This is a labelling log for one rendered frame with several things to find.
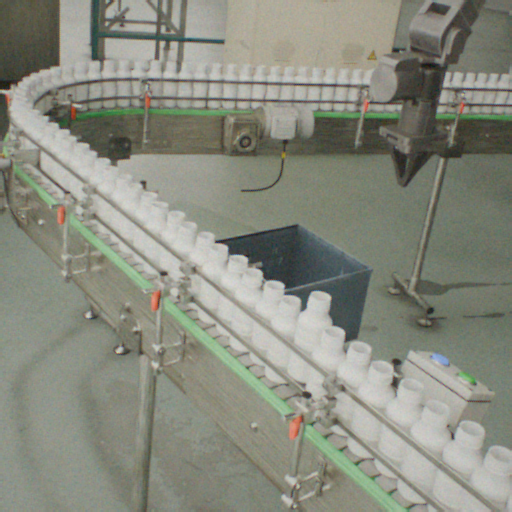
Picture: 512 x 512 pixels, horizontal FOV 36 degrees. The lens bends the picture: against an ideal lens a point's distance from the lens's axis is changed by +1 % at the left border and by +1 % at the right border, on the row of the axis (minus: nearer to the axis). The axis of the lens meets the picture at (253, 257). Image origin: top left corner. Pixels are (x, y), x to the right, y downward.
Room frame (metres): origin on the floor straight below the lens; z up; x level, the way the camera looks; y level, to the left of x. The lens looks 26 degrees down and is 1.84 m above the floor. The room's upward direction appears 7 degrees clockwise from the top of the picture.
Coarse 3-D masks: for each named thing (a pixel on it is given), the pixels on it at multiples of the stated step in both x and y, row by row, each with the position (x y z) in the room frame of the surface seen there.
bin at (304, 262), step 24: (216, 240) 1.90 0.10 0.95; (240, 240) 1.95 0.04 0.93; (264, 240) 2.00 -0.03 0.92; (288, 240) 2.06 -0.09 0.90; (312, 240) 2.03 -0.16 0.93; (264, 264) 2.01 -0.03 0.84; (288, 264) 2.07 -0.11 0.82; (312, 264) 2.02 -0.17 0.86; (336, 264) 1.94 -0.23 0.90; (360, 264) 1.88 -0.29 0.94; (288, 288) 2.08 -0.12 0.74; (312, 288) 1.72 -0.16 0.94; (336, 288) 1.77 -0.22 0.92; (360, 288) 1.83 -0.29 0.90; (336, 312) 1.78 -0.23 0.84; (360, 312) 1.84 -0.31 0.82
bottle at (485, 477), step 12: (492, 456) 0.89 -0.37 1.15; (504, 456) 0.88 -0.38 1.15; (480, 468) 0.88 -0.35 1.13; (492, 468) 0.86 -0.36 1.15; (504, 468) 0.85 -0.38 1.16; (480, 480) 0.86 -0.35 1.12; (492, 480) 0.85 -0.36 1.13; (504, 480) 0.85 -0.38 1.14; (492, 492) 0.84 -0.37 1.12; (504, 492) 0.85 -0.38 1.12; (468, 504) 0.86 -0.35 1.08; (480, 504) 0.85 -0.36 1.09; (504, 504) 0.84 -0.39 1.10
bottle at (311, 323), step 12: (312, 300) 1.18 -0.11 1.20; (324, 300) 1.20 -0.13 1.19; (312, 312) 1.18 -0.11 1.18; (324, 312) 1.18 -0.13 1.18; (300, 324) 1.18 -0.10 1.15; (312, 324) 1.16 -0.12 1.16; (324, 324) 1.17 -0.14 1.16; (300, 336) 1.17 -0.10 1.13; (312, 336) 1.16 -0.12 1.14; (300, 348) 1.17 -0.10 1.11; (312, 348) 1.16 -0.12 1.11; (300, 360) 1.16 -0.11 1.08; (300, 372) 1.16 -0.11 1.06
